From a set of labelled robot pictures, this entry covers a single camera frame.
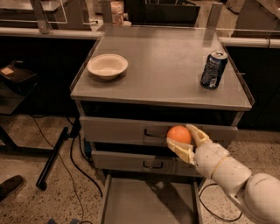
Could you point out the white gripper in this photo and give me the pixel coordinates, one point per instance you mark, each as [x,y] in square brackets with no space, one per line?
[209,158]

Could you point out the orange fruit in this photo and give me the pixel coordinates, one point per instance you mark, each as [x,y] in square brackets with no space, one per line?
[180,134]

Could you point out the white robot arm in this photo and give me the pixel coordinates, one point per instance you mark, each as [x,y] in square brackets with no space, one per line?
[256,195]

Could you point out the middle grey drawer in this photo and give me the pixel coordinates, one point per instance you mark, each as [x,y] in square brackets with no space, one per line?
[127,162]

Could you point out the grey metal drawer cabinet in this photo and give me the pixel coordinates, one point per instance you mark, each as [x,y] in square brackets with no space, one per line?
[162,84]

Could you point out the bottom grey open drawer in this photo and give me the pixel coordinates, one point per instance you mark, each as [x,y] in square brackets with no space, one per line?
[150,199]

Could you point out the top grey drawer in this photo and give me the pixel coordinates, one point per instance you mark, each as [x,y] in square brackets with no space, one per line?
[141,132]

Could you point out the plastic bottle behind counter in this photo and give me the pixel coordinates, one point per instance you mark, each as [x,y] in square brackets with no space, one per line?
[117,12]

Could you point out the blue soda can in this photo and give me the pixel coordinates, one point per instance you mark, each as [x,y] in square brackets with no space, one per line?
[213,70]

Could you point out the white paper bowl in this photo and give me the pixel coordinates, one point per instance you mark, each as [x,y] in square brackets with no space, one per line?
[107,66]

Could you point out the black metal floor bar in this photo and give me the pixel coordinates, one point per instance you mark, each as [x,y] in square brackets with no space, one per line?
[41,182]

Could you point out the dark shoe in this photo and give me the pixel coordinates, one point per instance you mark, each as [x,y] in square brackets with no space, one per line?
[10,185]

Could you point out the black box on shelf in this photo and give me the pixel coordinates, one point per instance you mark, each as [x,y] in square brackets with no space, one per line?
[18,79]

